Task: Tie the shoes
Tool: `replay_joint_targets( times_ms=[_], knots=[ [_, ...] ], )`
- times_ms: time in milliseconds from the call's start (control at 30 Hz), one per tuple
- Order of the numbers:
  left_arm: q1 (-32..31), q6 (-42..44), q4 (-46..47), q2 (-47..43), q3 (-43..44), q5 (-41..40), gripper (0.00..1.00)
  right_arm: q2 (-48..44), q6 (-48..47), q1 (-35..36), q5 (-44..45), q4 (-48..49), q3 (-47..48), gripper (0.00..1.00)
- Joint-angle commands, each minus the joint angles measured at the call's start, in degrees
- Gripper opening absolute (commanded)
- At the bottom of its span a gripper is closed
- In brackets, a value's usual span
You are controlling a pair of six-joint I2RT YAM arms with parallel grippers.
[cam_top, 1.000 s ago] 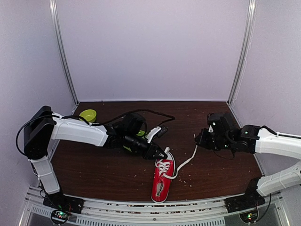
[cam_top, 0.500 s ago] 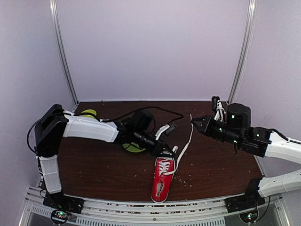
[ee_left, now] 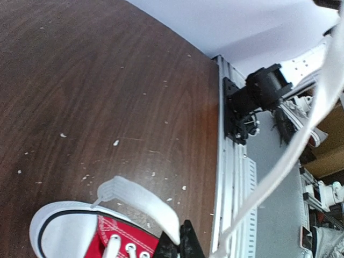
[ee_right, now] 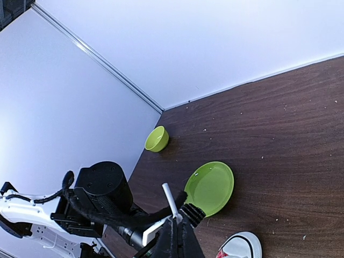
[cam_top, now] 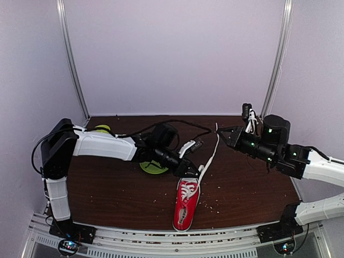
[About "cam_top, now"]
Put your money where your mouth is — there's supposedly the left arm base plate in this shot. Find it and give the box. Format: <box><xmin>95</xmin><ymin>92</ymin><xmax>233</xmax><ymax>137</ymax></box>
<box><xmin>49</xmin><ymin>220</ymin><xmax>96</xmax><ymax>244</ymax></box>

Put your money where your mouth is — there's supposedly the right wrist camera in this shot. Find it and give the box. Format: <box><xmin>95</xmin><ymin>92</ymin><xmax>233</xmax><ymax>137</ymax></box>
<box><xmin>241</xmin><ymin>103</ymin><xmax>262</xmax><ymax>135</ymax></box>

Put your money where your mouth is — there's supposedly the green bowl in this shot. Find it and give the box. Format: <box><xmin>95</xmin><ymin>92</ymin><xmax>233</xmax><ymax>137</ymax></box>
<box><xmin>94</xmin><ymin>125</ymin><xmax>111</xmax><ymax>134</ymax></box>

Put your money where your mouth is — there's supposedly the aluminium frame post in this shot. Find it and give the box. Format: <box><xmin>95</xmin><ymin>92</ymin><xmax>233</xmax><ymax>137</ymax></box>
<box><xmin>56</xmin><ymin>0</ymin><xmax>90</xmax><ymax>120</ymax></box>
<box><xmin>260</xmin><ymin>0</ymin><xmax>293</xmax><ymax>118</ymax></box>

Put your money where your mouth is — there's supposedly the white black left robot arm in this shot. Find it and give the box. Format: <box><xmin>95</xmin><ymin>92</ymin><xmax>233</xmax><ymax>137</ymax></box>
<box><xmin>40</xmin><ymin>119</ymin><xmax>200</xmax><ymax>235</ymax></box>

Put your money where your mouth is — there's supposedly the green plate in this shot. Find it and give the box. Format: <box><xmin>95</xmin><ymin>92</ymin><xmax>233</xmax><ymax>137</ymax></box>
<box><xmin>139</xmin><ymin>161</ymin><xmax>169</xmax><ymax>175</ymax></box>

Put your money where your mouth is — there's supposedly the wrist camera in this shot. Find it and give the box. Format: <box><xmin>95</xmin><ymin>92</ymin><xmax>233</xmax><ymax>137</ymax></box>
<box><xmin>241</xmin><ymin>103</ymin><xmax>262</xmax><ymax>135</ymax></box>
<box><xmin>178</xmin><ymin>139</ymin><xmax>204</xmax><ymax>159</ymax></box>

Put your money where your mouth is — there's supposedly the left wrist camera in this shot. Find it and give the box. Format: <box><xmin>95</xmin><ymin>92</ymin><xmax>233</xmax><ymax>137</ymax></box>
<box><xmin>178</xmin><ymin>139</ymin><xmax>204</xmax><ymax>159</ymax></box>

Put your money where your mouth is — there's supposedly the left aluminium frame post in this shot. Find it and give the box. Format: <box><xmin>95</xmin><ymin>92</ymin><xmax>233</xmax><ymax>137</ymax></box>
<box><xmin>56</xmin><ymin>0</ymin><xmax>90</xmax><ymax>120</ymax></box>

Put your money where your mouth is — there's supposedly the right round circuit board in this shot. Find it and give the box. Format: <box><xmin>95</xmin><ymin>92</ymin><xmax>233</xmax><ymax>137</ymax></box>
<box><xmin>274</xmin><ymin>241</ymin><xmax>296</xmax><ymax>255</ymax></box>

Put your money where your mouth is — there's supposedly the front aluminium rail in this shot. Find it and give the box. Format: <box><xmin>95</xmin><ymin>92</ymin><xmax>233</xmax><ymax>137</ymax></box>
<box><xmin>23</xmin><ymin>212</ymin><xmax>331</xmax><ymax>258</ymax></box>

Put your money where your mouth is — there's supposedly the white shoelace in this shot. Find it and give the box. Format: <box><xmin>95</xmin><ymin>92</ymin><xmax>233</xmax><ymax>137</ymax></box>
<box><xmin>177</xmin><ymin>122</ymin><xmax>220</xmax><ymax>203</ymax></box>

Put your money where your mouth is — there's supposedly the left round circuit board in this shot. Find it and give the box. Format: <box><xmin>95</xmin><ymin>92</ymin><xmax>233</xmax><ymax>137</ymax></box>
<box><xmin>58</xmin><ymin>239</ymin><xmax>81</xmax><ymax>256</ymax></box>

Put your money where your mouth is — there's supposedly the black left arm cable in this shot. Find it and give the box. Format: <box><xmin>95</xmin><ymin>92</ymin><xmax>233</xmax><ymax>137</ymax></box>
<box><xmin>115</xmin><ymin>120</ymin><xmax>212</xmax><ymax>140</ymax></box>

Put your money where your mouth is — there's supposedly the red canvas sneaker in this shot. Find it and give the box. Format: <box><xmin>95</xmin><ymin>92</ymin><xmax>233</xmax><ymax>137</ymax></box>
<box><xmin>173</xmin><ymin>178</ymin><xmax>200</xmax><ymax>232</ymax></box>

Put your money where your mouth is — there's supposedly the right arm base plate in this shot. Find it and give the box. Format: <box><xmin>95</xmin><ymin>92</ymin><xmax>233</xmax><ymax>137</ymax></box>
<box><xmin>256</xmin><ymin>221</ymin><xmax>303</xmax><ymax>243</ymax></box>

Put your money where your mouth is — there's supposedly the right aluminium frame post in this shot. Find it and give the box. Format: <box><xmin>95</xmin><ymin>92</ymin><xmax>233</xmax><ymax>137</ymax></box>
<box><xmin>260</xmin><ymin>0</ymin><xmax>293</xmax><ymax>118</ymax></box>

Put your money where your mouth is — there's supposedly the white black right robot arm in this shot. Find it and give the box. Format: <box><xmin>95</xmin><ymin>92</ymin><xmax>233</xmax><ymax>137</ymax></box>
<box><xmin>217</xmin><ymin>126</ymin><xmax>343</xmax><ymax>226</ymax></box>

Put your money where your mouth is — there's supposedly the round circuit board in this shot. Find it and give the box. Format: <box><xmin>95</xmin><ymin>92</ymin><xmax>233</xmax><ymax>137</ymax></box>
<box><xmin>58</xmin><ymin>239</ymin><xmax>81</xmax><ymax>256</ymax></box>
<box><xmin>274</xmin><ymin>241</ymin><xmax>296</xmax><ymax>255</ymax></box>

